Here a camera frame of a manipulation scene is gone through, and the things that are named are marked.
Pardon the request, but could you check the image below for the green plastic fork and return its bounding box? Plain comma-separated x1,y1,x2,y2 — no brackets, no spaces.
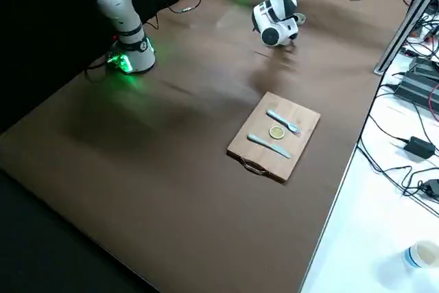
266,108,303,136

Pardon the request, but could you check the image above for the wooden cutting board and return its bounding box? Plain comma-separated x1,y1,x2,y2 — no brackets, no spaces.
226,91,322,185

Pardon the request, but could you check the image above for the green plastic knife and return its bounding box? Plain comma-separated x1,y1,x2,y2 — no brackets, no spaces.
247,133,292,160

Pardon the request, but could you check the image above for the black power supply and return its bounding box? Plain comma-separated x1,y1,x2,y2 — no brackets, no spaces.
393,69,439,111
407,55,439,75

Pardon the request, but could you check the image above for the black power adapter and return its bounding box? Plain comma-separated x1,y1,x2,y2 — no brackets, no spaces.
403,135,437,161
418,178,439,198

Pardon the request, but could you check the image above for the paper cup with blue band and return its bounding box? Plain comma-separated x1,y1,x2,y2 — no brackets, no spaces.
402,239,439,270

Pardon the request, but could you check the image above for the aluminium profile post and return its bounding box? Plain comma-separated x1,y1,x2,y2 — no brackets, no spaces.
372,0,439,75

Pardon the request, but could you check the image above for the black power cable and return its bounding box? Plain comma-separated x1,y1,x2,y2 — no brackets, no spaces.
355,80,412,178

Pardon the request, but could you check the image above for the black cable with connector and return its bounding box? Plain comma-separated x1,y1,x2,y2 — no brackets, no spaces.
150,0,207,32

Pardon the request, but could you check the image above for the black base cable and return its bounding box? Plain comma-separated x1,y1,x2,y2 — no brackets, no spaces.
84,53,116,84

